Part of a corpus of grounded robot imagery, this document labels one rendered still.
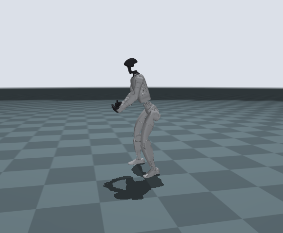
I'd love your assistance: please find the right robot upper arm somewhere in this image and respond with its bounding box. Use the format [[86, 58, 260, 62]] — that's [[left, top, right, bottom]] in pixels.
[[128, 85, 134, 97]]

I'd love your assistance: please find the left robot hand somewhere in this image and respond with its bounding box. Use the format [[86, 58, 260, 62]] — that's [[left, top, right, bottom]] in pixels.
[[111, 104, 120, 113]]

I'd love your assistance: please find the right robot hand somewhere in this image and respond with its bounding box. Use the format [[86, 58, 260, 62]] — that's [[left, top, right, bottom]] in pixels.
[[115, 100, 122, 107]]

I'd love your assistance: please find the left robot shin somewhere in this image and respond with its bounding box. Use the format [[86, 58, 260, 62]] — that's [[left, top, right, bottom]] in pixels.
[[141, 140, 156, 171]]

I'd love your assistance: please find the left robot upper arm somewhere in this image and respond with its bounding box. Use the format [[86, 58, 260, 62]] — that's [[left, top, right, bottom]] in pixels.
[[134, 76, 144, 101]]

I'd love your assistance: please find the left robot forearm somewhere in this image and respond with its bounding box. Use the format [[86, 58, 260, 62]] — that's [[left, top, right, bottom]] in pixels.
[[117, 95, 136, 113]]

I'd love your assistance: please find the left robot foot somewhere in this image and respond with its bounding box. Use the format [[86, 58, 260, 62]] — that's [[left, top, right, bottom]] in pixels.
[[143, 167, 160, 178]]

